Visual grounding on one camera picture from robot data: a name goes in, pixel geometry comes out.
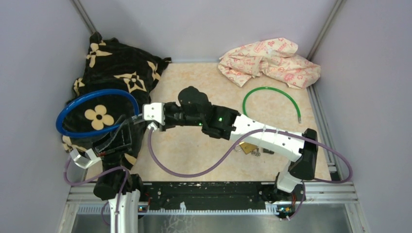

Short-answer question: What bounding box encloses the green cable lock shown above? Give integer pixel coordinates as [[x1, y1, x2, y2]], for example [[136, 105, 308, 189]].
[[242, 86, 302, 124]]

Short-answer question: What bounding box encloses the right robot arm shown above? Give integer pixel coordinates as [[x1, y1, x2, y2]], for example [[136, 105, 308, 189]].
[[161, 86, 318, 200]]

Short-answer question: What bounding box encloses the crumpled printed paper bag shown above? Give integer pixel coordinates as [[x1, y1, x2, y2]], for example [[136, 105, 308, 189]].
[[218, 38, 321, 89]]

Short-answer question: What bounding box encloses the large brass padlock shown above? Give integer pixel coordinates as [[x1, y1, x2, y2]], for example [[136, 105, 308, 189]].
[[239, 142, 260, 157]]

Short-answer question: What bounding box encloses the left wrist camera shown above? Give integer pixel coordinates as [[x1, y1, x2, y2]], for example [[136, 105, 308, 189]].
[[69, 149, 102, 169]]

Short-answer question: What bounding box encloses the black padlock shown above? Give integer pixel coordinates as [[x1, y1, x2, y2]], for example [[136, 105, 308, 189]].
[[262, 148, 275, 155]]

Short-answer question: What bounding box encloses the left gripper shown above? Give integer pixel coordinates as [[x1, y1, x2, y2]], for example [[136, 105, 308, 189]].
[[91, 115, 132, 176]]

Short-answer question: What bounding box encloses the black floral blanket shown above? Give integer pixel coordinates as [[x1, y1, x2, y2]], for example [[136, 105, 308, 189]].
[[56, 32, 172, 168]]

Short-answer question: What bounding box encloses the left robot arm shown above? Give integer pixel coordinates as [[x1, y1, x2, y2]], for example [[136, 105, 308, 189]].
[[92, 116, 146, 233]]

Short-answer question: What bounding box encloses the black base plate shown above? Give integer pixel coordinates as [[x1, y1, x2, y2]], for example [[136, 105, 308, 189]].
[[115, 181, 307, 211]]

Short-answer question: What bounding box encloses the blue cable lock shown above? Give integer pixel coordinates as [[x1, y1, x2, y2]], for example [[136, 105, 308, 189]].
[[55, 89, 144, 139]]

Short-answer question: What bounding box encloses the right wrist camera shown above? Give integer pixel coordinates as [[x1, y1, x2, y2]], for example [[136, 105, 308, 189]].
[[142, 102, 165, 131]]

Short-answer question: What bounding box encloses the aluminium frame rail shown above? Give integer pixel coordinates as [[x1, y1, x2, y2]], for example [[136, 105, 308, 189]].
[[67, 182, 359, 216]]

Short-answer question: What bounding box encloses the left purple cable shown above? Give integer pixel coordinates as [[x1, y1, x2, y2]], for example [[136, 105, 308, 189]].
[[64, 157, 131, 233]]

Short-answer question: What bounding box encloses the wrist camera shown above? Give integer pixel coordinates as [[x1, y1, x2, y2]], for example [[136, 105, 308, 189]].
[[142, 102, 165, 131], [69, 149, 102, 169]]

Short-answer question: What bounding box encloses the small brass padlock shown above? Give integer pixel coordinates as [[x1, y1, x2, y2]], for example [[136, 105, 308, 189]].
[[234, 144, 242, 152]]

